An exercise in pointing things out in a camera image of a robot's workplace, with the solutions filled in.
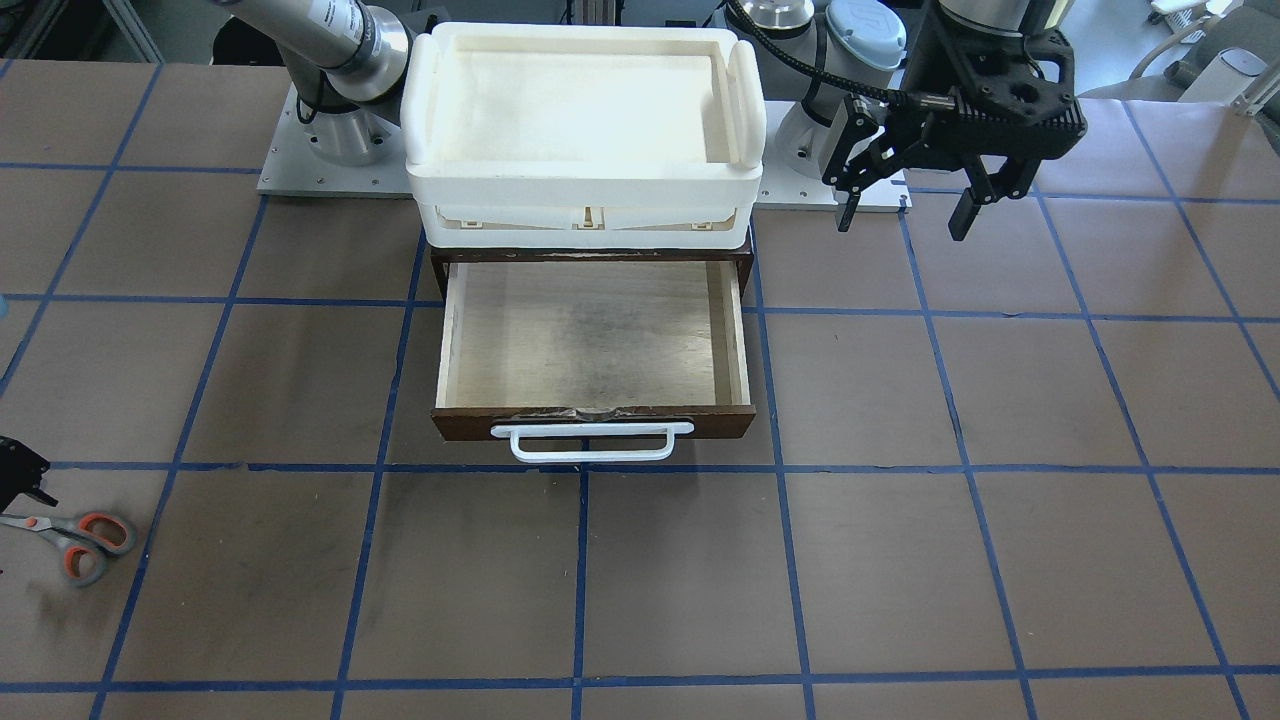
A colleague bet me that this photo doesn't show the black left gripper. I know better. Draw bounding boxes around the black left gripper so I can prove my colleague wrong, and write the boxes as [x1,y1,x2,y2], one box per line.
[822,29,1088,242]

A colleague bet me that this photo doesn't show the white plastic tray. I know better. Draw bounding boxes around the white plastic tray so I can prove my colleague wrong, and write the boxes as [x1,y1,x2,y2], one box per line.
[401,22,767,250]

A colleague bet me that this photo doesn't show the orange grey scissors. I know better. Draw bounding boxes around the orange grey scissors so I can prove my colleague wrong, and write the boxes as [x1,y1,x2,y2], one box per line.
[1,512,137,587]

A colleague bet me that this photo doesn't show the wooden drawer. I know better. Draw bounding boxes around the wooden drawer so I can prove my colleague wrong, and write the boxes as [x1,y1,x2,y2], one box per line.
[431,259,756,441]

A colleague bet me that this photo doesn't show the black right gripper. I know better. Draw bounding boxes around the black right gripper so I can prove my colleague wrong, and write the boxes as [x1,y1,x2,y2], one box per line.
[1,436,59,511]

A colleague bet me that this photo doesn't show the white drawer handle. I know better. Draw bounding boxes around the white drawer handle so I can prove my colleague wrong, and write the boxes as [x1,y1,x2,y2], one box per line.
[490,420,696,465]

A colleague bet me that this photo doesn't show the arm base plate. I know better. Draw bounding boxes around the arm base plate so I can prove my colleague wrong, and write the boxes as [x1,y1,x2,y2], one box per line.
[257,87,412,199]
[755,126,913,213]

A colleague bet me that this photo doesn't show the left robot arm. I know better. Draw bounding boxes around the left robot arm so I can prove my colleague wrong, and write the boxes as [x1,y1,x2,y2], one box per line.
[714,1,1088,241]

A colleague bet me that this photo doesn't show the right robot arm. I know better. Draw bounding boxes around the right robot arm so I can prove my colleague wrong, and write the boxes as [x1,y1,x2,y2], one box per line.
[215,1,413,122]

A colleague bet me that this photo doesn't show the black braided cable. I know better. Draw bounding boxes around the black braided cable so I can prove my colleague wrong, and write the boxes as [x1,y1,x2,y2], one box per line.
[724,0,961,109]

